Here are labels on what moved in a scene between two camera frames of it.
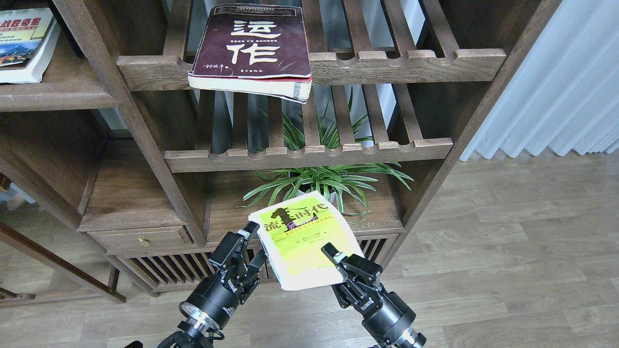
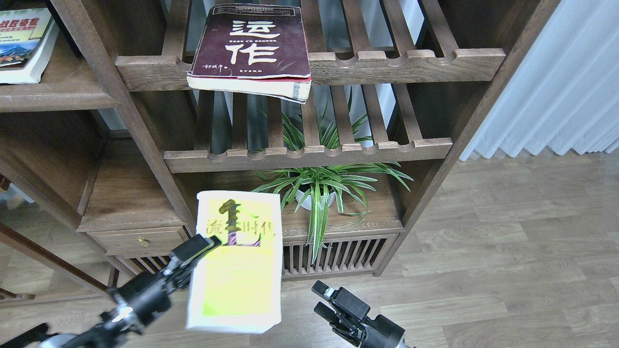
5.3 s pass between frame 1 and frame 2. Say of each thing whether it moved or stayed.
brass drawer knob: stayed
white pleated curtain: stayed
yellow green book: moved
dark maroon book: stayed
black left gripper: moved
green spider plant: stayed
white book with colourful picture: stayed
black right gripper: moved
